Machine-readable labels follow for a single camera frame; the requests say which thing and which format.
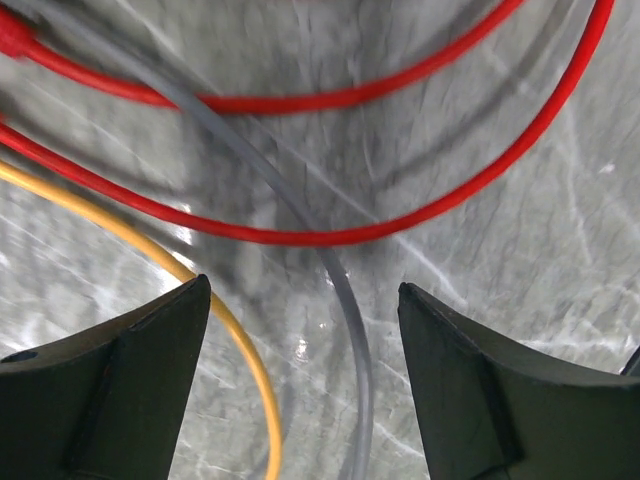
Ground grey ethernet cable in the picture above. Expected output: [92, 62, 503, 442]
[0, 0, 375, 480]

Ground yellow ethernet cable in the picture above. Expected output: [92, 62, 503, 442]
[0, 159, 284, 480]

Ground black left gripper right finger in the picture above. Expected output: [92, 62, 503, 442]
[398, 283, 639, 479]

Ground red ethernet cable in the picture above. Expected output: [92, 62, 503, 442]
[0, 0, 615, 247]
[0, 0, 526, 116]

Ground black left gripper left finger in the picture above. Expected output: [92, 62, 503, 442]
[1, 275, 211, 479]

